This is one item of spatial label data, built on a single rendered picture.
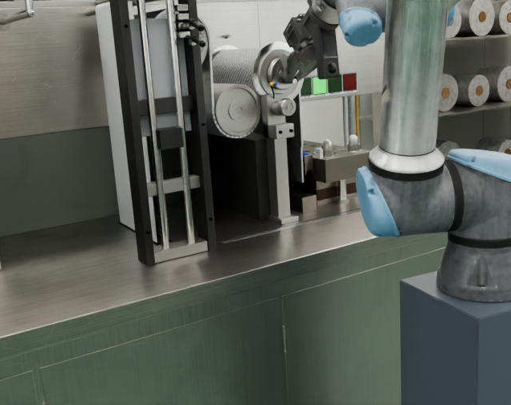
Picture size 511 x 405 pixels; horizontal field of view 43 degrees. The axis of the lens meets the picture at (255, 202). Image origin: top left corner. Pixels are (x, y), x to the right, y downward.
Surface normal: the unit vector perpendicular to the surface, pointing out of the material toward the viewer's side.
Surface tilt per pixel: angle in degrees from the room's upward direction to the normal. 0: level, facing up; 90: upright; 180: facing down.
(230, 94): 90
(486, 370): 90
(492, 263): 72
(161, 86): 90
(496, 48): 90
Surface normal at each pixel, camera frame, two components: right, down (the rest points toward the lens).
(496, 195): 0.06, 0.21
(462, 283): -0.66, -0.08
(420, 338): -0.92, 0.15
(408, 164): -0.10, -0.29
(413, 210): 0.11, 0.44
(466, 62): 0.52, 0.17
